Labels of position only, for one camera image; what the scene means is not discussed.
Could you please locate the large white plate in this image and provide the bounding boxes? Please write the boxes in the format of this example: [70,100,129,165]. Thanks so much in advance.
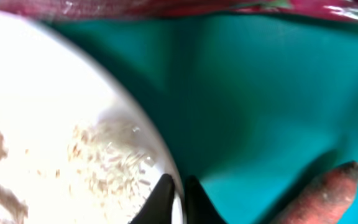
[0,12,185,223]

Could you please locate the red snack wrapper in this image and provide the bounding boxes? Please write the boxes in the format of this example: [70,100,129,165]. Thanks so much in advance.
[0,0,358,22]

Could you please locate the pile of white rice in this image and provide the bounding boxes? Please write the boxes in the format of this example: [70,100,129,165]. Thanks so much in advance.
[68,121,156,209]

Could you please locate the orange carrot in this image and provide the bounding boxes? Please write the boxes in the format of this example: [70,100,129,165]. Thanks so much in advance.
[272,161,358,224]

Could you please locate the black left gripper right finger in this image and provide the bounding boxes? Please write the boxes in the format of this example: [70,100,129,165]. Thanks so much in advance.
[185,175,226,224]

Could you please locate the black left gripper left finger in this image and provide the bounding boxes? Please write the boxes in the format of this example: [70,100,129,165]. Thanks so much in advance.
[130,174,175,224]

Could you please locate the teal plastic tray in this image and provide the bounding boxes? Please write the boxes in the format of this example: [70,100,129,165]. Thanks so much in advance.
[52,14,358,223]

